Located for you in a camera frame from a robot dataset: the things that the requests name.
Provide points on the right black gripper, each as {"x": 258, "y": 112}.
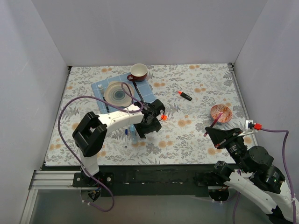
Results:
{"x": 226, "y": 140}

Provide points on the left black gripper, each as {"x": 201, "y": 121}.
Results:
{"x": 150, "y": 127}

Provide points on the light blue highlighter cap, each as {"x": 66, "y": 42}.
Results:
{"x": 132, "y": 129}

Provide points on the light blue highlighter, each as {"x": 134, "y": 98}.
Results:
{"x": 134, "y": 138}

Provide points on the pink pen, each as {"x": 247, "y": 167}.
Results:
{"x": 214, "y": 122}

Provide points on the orange black highlighter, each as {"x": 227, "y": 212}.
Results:
{"x": 182, "y": 94}

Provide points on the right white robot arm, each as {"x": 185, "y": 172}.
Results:
{"x": 267, "y": 187}

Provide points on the red patterned bowl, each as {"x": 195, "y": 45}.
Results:
{"x": 226, "y": 113}

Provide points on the orange highlighter cap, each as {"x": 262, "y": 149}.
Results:
{"x": 164, "y": 117}

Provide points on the blue tiled placemat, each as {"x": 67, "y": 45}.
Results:
{"x": 143, "y": 87}

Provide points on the beige striped plate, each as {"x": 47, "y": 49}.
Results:
{"x": 115, "y": 95}

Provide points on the floral tablecloth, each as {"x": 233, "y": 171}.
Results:
{"x": 180, "y": 140}

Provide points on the red and white cup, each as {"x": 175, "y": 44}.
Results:
{"x": 138, "y": 73}

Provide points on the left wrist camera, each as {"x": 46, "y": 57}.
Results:
{"x": 134, "y": 108}

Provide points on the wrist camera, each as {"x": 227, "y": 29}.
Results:
{"x": 134, "y": 108}
{"x": 251, "y": 128}

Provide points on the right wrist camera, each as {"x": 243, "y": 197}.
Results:
{"x": 251, "y": 128}

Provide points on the black handled knife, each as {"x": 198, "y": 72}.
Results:
{"x": 137, "y": 90}

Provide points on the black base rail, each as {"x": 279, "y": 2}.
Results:
{"x": 143, "y": 180}

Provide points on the black handled fork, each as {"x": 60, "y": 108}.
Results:
{"x": 101, "y": 89}

